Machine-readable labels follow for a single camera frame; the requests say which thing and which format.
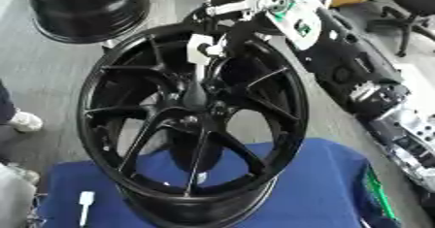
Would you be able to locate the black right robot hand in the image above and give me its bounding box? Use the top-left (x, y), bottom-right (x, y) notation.
top-left (182, 0), bottom-right (281, 60)

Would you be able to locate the white pin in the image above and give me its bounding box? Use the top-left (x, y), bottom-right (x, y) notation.
top-left (184, 33), bottom-right (218, 78)
top-left (76, 190), bottom-right (97, 228)

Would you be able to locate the black spoked wheel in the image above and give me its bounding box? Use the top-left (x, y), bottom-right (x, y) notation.
top-left (75, 22), bottom-right (312, 228)

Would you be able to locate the black wheel rim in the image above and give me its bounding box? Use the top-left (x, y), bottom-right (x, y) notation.
top-left (10, 0), bottom-right (153, 45)

